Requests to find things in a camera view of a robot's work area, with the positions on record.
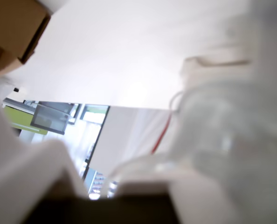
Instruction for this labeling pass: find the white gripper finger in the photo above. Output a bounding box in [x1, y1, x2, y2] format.
[0, 74, 90, 224]
[103, 0, 277, 224]

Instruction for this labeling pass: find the brown cardboard box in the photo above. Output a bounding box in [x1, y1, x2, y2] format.
[0, 0, 52, 76]

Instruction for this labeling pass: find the grey computer monitor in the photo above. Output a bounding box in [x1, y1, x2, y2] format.
[30, 101, 80, 136]

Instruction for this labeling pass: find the red black servo wire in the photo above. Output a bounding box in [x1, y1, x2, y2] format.
[151, 109, 174, 155]

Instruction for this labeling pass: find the green cabinet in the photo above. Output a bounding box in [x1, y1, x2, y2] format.
[2, 104, 48, 136]

